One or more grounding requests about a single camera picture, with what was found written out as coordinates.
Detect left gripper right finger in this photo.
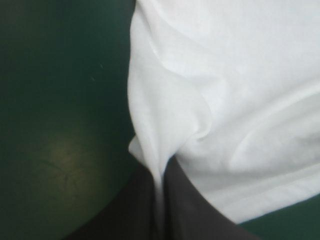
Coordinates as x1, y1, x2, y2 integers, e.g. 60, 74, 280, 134
161, 156, 266, 240

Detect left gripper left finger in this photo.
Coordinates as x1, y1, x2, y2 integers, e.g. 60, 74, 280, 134
61, 152, 159, 240

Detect white T-shirt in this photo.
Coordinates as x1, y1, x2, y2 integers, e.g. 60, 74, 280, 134
127, 0, 320, 225

